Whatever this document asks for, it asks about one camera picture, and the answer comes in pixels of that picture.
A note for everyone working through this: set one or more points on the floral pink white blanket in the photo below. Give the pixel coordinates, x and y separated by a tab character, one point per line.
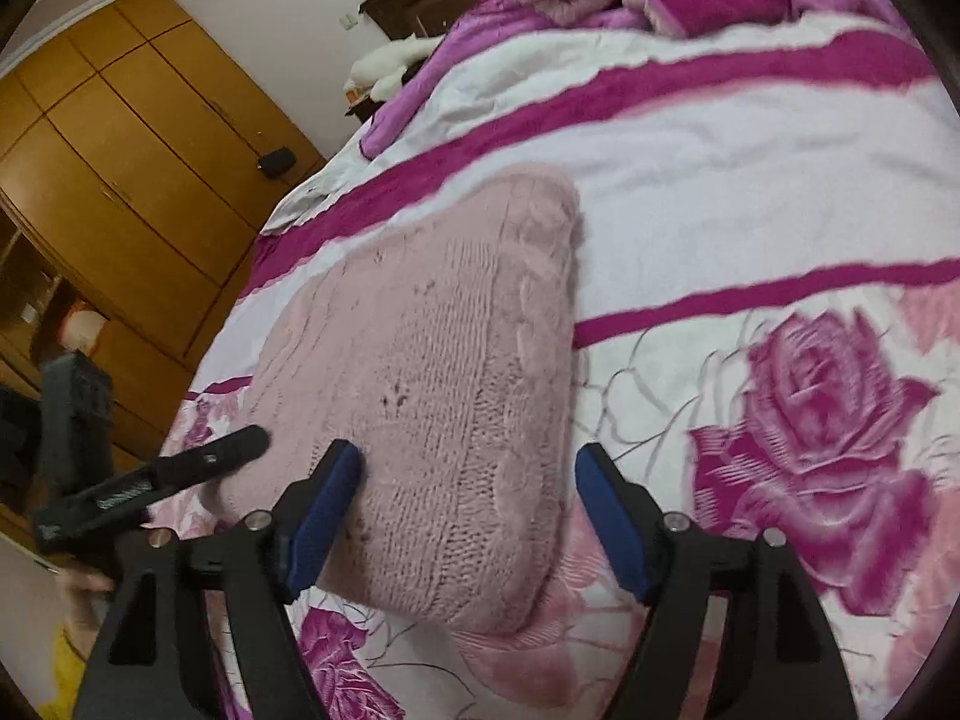
750	187

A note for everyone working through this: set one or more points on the yellow cloth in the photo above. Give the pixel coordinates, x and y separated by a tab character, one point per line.
64	664

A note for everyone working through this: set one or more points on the pink knitted sweater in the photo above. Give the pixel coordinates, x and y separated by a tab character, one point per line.
450	390

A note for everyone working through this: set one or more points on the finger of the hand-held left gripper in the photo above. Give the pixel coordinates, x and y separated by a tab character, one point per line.
217	457

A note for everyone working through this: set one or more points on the white pillow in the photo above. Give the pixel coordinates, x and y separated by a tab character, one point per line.
390	64

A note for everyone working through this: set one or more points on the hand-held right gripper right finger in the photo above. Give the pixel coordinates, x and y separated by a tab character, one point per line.
611	517

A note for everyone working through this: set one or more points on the orange wooden wardrobe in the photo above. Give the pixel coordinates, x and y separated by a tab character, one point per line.
135	165

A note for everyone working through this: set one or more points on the person's left hand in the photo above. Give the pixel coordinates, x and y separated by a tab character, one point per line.
82	589

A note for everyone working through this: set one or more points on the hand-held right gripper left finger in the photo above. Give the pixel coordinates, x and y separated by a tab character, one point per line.
326	510

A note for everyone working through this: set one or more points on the small black bag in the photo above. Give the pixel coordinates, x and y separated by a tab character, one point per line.
276	162

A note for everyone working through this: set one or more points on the white orange round object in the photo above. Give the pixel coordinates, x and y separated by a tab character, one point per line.
81	326

